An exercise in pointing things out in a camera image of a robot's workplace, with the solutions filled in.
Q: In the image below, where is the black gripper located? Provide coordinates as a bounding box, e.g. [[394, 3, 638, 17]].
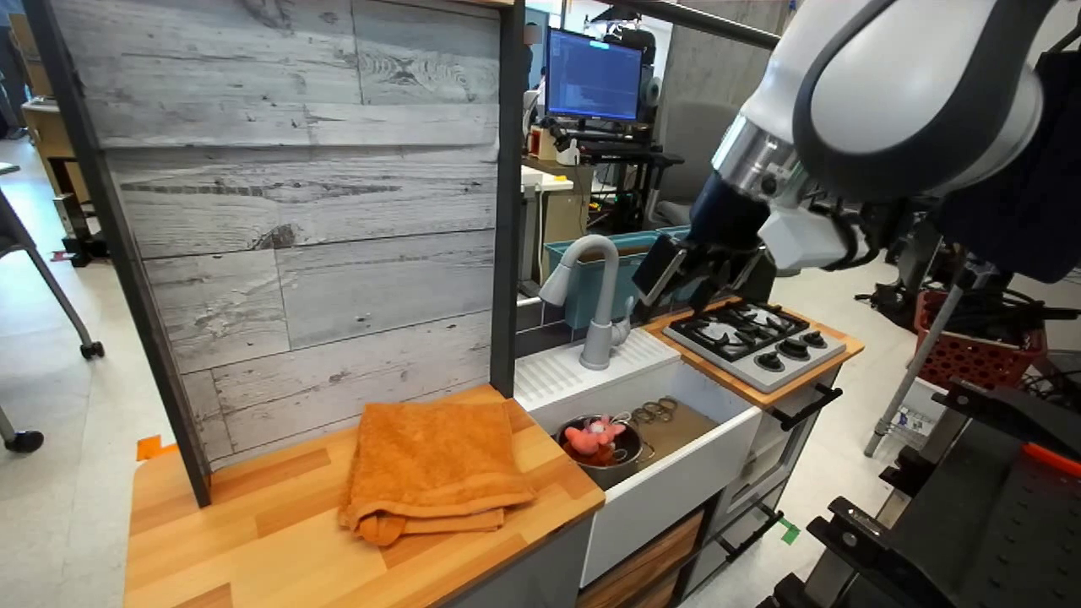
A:
[[625, 165, 783, 319]]

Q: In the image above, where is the pink plush toy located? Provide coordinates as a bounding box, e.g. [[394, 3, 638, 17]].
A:
[[563, 417, 627, 466]]

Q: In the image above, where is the orange towel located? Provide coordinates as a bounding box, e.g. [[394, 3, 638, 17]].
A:
[[334, 399, 542, 555]]

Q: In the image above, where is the black stove grate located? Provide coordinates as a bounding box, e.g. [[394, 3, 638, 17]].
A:
[[670, 299, 813, 364]]

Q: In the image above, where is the grey stove panel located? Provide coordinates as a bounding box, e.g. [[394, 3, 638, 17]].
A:
[[661, 299, 850, 395]]

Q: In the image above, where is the white toy sink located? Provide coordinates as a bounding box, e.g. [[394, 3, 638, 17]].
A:
[[514, 331, 769, 591]]

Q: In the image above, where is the short teal planter box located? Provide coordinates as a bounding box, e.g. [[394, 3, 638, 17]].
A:
[[545, 229, 694, 331]]

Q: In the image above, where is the grey toy faucet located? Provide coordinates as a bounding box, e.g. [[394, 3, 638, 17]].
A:
[[536, 232, 638, 374]]

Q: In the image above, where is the bunch of metal rings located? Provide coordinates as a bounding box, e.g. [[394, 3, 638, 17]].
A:
[[627, 395, 679, 427]]

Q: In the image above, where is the dark office desk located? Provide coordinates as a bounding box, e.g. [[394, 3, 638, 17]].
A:
[[520, 119, 679, 229]]

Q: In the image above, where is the grey office chair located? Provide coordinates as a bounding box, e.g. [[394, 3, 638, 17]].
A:
[[654, 98, 736, 229]]

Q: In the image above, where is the steel bowl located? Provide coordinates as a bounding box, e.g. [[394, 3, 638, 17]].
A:
[[555, 417, 650, 493]]

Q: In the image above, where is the computer monitor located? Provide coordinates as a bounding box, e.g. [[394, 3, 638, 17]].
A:
[[545, 27, 644, 125]]

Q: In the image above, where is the person in grey shirt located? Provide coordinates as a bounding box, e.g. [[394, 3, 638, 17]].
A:
[[517, 17, 547, 113]]

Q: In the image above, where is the red crate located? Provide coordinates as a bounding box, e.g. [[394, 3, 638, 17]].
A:
[[912, 283, 1055, 395]]

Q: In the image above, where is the black robot cart base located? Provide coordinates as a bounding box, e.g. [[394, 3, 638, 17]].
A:
[[763, 381, 1081, 608]]

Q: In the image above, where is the grey wood plank panel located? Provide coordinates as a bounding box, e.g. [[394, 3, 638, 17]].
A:
[[45, 0, 508, 478]]

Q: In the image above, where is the black cabinet handle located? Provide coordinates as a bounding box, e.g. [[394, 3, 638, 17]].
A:
[[766, 381, 845, 434], [715, 504, 788, 566]]

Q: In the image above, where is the black metal frame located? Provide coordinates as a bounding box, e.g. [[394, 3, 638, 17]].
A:
[[13, 0, 791, 510]]

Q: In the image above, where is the metal camera stand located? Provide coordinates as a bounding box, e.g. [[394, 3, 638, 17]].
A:
[[861, 254, 992, 460]]

